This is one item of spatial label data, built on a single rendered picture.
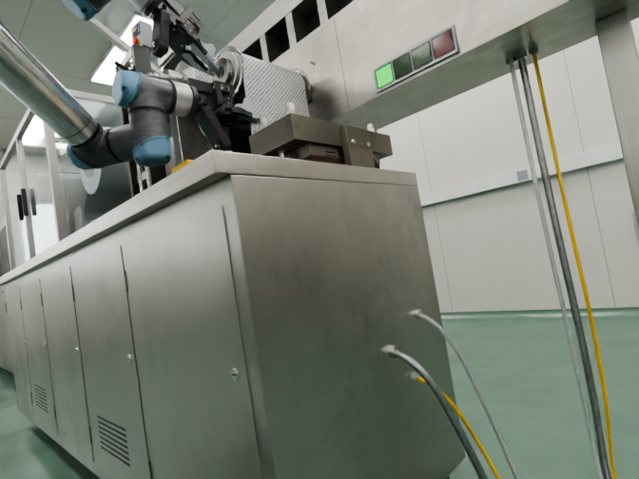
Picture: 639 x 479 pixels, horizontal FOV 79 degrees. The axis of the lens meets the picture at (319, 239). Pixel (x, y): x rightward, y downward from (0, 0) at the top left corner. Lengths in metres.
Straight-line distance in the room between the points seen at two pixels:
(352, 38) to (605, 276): 2.57
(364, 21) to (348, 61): 0.12
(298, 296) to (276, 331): 0.08
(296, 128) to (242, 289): 0.41
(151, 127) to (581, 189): 2.95
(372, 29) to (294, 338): 0.92
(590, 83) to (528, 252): 1.25
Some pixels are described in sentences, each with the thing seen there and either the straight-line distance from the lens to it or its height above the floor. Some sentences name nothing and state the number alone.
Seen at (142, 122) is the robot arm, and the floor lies 1.03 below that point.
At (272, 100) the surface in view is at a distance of 1.18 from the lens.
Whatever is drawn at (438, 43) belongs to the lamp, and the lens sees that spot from 1.15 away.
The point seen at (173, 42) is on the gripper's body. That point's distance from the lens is 1.20.
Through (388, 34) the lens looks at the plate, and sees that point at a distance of 1.26.
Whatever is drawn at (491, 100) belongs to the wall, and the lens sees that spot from 3.61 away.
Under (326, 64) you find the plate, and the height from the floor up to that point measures 1.32.
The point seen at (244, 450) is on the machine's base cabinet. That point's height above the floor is 0.39.
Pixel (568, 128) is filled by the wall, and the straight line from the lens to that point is 3.40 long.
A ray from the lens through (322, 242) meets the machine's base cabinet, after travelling 0.79.
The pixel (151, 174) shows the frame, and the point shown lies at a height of 1.03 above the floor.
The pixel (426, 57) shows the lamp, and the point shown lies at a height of 1.17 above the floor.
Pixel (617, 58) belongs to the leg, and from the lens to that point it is 1.18.
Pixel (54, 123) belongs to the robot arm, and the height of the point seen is 1.03.
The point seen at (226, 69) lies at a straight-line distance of 1.17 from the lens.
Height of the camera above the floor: 0.69
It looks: 3 degrees up
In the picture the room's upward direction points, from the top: 9 degrees counter-clockwise
